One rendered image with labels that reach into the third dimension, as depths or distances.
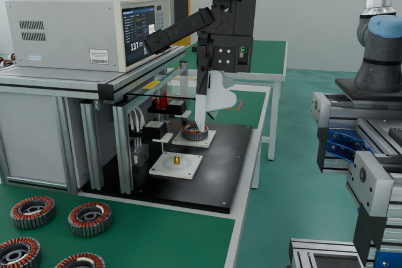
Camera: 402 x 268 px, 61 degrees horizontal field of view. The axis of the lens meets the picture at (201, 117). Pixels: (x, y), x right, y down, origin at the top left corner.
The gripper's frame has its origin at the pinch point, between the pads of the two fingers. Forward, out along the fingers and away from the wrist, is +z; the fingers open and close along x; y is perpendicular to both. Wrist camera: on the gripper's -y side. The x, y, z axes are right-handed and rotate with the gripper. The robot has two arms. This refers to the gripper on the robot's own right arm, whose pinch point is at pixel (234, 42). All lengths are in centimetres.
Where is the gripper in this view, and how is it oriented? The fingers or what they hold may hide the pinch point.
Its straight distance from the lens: 140.7
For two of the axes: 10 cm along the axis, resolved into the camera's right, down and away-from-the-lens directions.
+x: 1.0, -3.5, 9.3
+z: 0.0, 9.4, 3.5
